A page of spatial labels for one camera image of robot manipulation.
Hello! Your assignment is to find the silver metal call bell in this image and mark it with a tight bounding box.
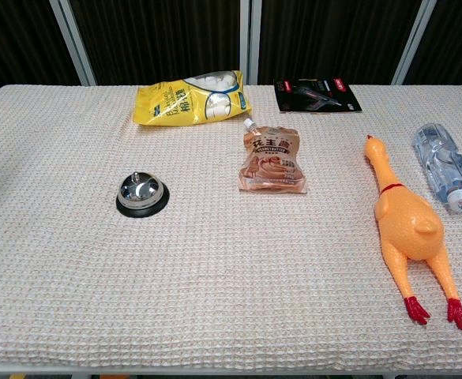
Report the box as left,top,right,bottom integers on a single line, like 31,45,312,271
115,171,171,219

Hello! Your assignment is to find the clear plastic water bottle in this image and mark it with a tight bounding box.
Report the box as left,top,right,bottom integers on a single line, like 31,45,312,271
412,122,462,215

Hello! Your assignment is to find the brown peanut butter pouch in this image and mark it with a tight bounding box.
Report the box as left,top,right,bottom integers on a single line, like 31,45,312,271
238,118,308,194

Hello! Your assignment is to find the yellow cotton ball bag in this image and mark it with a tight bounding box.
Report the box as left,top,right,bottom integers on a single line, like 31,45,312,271
132,69,253,127

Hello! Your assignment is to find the grey metal frame post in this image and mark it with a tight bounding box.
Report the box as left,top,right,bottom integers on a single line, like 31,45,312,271
48,0,98,87
391,0,438,86
239,0,263,86

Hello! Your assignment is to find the black tool package card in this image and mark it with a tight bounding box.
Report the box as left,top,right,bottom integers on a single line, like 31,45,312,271
273,77,363,114

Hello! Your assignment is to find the beige waffle weave tablecloth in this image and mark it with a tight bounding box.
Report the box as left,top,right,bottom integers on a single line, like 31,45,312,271
0,84,462,371

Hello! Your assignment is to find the yellow rubber chicken toy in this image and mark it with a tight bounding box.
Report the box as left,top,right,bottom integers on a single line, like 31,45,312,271
363,134,462,331

